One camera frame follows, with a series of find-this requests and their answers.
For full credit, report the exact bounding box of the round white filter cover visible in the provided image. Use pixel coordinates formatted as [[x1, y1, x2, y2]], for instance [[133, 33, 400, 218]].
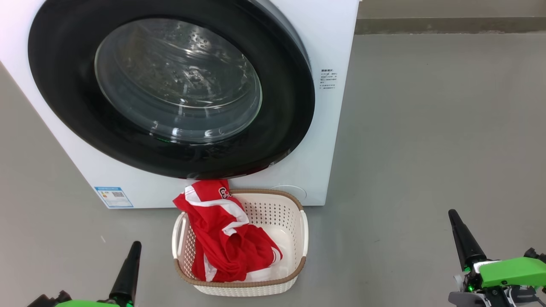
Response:
[[270, 185, 307, 201]]

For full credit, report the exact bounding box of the red and white sports jersey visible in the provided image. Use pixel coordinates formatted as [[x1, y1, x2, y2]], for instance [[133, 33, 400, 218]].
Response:
[[173, 180, 283, 283]]

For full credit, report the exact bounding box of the white front-load washing machine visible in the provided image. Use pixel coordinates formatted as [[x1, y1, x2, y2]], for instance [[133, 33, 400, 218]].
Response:
[[0, 0, 361, 209]]

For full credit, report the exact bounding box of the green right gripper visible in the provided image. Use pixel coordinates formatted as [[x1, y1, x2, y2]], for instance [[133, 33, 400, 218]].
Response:
[[448, 209, 546, 307]]

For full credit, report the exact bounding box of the dark round glass washer door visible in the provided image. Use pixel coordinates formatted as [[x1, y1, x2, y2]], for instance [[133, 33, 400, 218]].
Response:
[[28, 0, 315, 180]]

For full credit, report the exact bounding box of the blue energy label sticker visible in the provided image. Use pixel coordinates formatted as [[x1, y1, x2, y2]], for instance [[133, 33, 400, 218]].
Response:
[[95, 186, 134, 209]]

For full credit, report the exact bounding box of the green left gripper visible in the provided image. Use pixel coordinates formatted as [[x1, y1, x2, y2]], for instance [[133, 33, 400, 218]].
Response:
[[28, 241, 142, 307]]

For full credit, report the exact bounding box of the cream laundry basket brown rim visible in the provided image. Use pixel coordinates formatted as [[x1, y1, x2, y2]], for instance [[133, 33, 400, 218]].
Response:
[[172, 189, 308, 297]]

